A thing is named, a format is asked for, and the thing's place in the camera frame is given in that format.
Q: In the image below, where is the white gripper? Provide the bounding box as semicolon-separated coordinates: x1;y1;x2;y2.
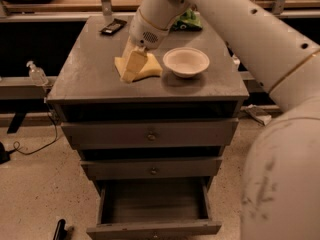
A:
121;15;169;83

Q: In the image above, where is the yellow sponge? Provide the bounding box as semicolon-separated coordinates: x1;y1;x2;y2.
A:
114;53;163;83

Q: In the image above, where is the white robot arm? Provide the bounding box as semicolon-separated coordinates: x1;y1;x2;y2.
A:
130;0;320;240

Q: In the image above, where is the grey top drawer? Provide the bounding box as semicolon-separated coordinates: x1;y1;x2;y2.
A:
61;118;238;150

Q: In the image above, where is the grey wooden drawer cabinet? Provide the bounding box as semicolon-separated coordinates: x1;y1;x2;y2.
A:
45;14;250;240

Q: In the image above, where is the grey middle drawer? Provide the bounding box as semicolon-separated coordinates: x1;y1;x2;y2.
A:
81;157;222;180

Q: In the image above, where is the grey open bottom drawer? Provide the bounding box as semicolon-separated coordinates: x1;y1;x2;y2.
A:
87;178;221;240

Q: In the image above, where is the black snack bar wrapper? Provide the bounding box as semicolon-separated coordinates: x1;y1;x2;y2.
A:
100;18;127;35

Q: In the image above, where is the white bowl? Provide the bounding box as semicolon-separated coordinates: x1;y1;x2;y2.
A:
163;47;210;78

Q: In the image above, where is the wooden workbench shelf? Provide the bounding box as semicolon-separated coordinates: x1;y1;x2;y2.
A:
0;0;320;18

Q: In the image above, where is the clear sanitizer pump bottle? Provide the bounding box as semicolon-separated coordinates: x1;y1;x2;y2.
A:
26;61;49;86

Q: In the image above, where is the white pump bottle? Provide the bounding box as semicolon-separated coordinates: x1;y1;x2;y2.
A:
232;54;241;71

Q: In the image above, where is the folded paper on floor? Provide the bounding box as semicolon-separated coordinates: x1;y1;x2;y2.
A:
245;104;272;126

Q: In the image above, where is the black object bottom left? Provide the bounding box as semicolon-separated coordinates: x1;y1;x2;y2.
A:
53;219;74;240

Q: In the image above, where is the black power cable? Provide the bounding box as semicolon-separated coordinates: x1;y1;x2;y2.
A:
12;110;61;156

